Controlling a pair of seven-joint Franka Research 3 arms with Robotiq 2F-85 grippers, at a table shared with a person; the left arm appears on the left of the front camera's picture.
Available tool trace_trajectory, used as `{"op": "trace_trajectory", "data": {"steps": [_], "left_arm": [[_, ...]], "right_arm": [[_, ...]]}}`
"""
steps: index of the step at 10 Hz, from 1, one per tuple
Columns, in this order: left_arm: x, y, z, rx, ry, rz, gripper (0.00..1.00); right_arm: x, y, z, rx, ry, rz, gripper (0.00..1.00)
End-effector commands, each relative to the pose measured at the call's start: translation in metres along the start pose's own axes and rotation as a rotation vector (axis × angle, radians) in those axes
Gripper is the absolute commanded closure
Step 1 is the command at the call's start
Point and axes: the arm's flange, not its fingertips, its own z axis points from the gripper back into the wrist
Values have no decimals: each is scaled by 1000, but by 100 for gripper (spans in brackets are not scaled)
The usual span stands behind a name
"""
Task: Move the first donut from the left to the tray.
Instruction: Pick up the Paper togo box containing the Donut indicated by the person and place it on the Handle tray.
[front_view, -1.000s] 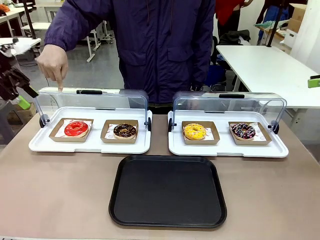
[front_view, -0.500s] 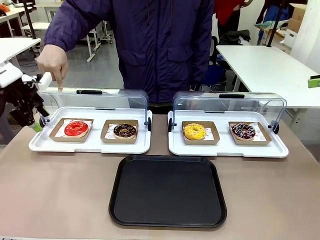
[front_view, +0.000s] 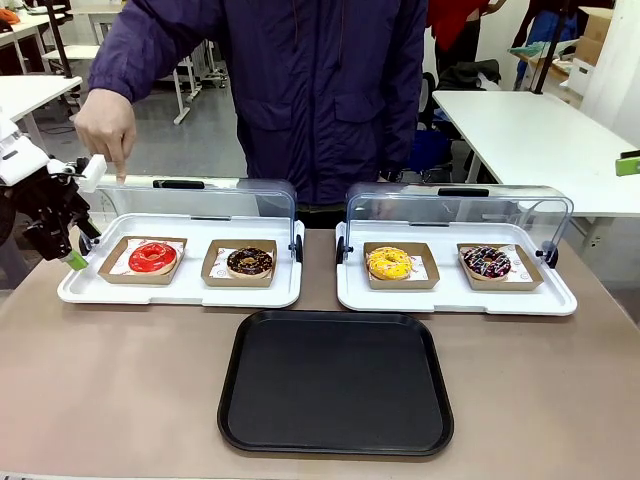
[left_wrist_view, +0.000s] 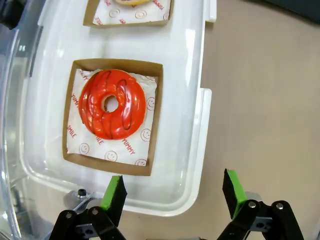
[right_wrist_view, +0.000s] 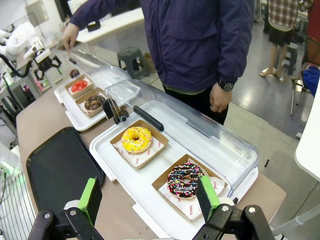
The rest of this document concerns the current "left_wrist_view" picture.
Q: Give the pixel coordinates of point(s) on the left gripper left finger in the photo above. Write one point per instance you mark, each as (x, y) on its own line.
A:
(110, 197)

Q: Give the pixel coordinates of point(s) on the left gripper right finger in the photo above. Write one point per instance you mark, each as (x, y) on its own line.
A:
(235, 195)

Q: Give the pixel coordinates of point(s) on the brown cardboard donut box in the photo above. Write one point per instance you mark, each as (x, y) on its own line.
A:
(87, 15)
(156, 125)

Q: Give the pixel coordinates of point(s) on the red glazed donut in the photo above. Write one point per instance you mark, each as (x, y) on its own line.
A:
(92, 100)

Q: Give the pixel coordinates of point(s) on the chocolate sprinkled donut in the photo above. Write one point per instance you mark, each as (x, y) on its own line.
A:
(132, 2)

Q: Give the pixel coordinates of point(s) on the black serving tray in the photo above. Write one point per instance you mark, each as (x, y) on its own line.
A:
(300, 7)

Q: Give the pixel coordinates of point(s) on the white printed paper liner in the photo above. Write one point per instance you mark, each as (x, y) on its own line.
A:
(120, 150)
(112, 15)

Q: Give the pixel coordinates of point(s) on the clear display case lid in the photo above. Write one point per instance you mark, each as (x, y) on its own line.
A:
(10, 125)

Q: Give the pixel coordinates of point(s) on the black lid hinge knob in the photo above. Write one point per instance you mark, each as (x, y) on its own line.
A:
(7, 15)

